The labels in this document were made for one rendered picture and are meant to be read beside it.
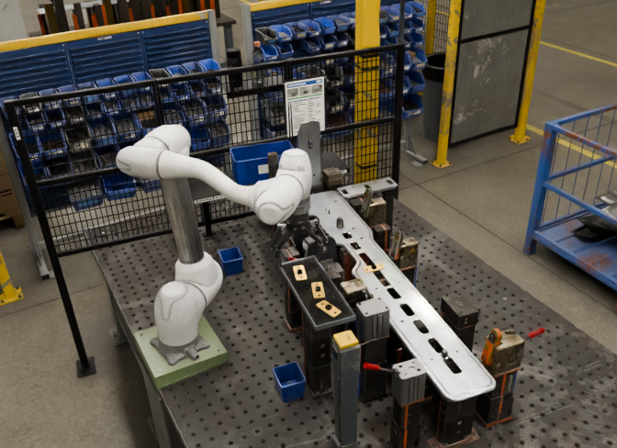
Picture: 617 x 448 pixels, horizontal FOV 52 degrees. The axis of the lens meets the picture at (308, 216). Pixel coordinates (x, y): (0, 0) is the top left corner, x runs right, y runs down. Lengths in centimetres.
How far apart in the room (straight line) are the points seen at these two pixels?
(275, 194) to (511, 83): 421
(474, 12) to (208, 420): 386
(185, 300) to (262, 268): 72
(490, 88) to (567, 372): 346
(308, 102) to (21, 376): 215
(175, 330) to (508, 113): 418
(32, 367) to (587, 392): 282
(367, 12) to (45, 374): 256
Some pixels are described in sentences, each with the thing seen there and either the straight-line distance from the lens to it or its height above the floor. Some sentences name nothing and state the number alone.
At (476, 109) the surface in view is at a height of 42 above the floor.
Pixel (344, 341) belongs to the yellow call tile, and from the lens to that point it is 196.
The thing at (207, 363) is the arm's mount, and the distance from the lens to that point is 255.
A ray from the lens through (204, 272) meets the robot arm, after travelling 255.
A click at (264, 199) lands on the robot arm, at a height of 158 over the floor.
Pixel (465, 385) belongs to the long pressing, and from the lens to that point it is 209.
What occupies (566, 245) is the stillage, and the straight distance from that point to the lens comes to 440.
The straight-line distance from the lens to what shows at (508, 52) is 571.
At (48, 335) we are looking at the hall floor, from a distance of 410.
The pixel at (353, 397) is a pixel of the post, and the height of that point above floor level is 93.
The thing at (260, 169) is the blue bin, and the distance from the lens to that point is 308.
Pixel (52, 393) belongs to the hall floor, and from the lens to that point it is 372.
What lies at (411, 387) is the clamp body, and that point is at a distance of 204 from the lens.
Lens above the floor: 248
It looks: 31 degrees down
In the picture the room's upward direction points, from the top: 2 degrees counter-clockwise
